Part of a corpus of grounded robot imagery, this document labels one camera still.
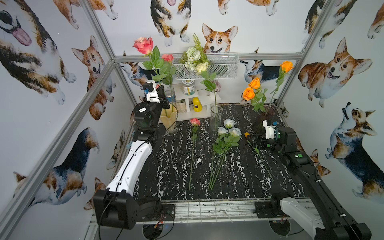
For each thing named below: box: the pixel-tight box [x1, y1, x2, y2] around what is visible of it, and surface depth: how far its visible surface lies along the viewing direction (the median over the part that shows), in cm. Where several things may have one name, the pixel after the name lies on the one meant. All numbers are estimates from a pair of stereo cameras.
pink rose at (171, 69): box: [160, 54, 177, 112], surface depth 87 cm
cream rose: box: [195, 62, 217, 113], surface depth 84 cm
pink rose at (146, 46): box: [132, 37, 164, 87], surface depth 58 cm
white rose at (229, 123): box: [223, 119, 235, 130], surface depth 108 cm
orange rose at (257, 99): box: [242, 87, 266, 112], surface depth 86 cm
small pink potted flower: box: [212, 80, 222, 92], surface depth 101 cm
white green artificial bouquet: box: [179, 32, 210, 71], surface depth 82 cm
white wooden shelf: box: [172, 83, 223, 121], surface depth 109 cm
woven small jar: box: [176, 99, 187, 113], surface depth 116 cm
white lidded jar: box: [181, 79, 196, 96], surface depth 94 cm
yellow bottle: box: [192, 97, 203, 112], surface depth 111 cm
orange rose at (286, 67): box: [266, 61, 295, 114], surface depth 87 cm
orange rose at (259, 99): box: [248, 77, 268, 112], surface depth 87 cm
